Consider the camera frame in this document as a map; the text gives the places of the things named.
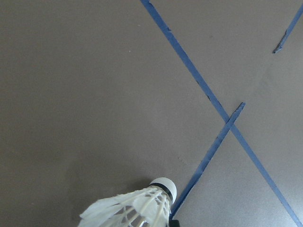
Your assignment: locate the white feather shuttlecock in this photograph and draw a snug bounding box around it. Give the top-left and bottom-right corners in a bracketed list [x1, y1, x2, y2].
[79, 177, 178, 227]

